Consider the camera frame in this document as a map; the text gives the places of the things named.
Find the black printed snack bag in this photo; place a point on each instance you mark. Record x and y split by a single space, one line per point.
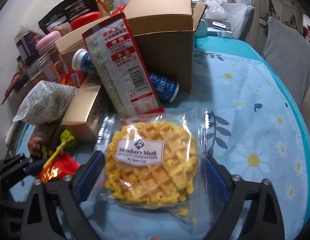
60 17

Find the red yellow-print snack bag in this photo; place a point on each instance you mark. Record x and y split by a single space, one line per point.
73 78

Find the green yellow-stick lollipop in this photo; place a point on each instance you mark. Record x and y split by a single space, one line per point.
67 141

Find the grey cushion on sofa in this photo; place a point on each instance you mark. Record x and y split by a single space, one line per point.
240 17

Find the large open cardboard box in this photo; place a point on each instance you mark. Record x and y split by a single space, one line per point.
164 31

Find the blue floral tablecloth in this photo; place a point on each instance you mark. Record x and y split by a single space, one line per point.
256 131

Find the clear jar orange label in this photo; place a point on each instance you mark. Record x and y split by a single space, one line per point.
43 69

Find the grey padded chair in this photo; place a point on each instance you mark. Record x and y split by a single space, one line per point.
288 53

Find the dark purple labelled jar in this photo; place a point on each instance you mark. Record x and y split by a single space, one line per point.
26 46

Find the packaged yellow waffle snack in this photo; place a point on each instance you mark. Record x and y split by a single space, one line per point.
157 162

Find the small gold cardboard box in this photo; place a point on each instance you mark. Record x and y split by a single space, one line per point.
83 115

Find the pink lidded bottle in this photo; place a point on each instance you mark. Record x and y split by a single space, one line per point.
47 45

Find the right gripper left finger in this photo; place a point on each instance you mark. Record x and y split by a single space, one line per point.
40 220

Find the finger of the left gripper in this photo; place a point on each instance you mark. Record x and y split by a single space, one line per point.
13 170

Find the white line-drawn snack bag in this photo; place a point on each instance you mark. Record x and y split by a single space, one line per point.
45 103

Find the red plastic container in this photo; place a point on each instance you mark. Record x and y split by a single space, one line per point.
84 20

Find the red white noodle snack packet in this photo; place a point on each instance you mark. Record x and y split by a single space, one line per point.
116 57

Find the blue tablet tube white cap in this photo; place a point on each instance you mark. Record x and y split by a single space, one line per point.
166 89

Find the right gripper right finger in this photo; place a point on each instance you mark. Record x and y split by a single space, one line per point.
264 219

